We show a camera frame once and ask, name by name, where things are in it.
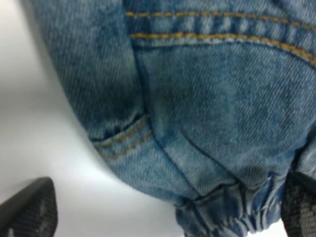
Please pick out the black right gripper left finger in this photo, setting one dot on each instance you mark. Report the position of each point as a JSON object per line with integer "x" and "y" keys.
{"x": 30, "y": 211}

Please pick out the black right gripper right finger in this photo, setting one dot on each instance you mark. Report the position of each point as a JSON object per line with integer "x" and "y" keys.
{"x": 298, "y": 208}

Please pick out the blue denim children's shorts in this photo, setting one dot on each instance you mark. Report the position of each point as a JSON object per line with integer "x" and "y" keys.
{"x": 205, "y": 104}

